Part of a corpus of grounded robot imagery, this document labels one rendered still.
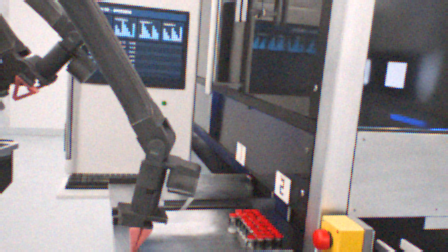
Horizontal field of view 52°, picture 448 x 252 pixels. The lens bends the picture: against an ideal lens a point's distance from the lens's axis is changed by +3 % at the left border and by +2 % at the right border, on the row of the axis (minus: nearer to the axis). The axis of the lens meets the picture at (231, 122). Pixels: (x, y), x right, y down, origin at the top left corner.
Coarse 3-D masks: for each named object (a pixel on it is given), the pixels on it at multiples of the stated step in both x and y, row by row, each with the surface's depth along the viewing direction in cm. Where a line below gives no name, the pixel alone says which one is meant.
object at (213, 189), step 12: (204, 180) 156; (216, 180) 157; (228, 180) 159; (240, 180) 160; (168, 192) 143; (204, 192) 146; (216, 192) 147; (228, 192) 148; (240, 192) 149; (252, 192) 150; (168, 204) 127; (180, 204) 128; (192, 204) 129; (204, 204) 130; (216, 204) 131; (228, 204) 132; (252, 204) 134; (264, 204) 136
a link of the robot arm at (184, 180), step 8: (152, 144) 89; (160, 144) 89; (152, 152) 89; (160, 152) 89; (144, 160) 90; (152, 160) 90; (160, 160) 90; (168, 160) 93; (176, 160) 94; (184, 160) 95; (176, 168) 92; (184, 168) 92; (192, 168) 93; (200, 168) 95; (176, 176) 92; (184, 176) 93; (192, 176) 93; (176, 184) 92; (184, 184) 92; (192, 184) 92; (176, 192) 93; (184, 192) 93; (192, 192) 93
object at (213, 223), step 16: (240, 208) 125; (160, 224) 117; (176, 224) 118; (192, 224) 119; (208, 224) 120; (224, 224) 121; (160, 240) 108; (176, 240) 109; (192, 240) 110; (208, 240) 110; (224, 240) 111; (240, 240) 112
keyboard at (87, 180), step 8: (72, 176) 169; (80, 176) 170; (88, 176) 170; (96, 176) 171; (104, 176) 173; (72, 184) 163; (80, 184) 164; (88, 184) 164; (96, 184) 165; (104, 184) 165
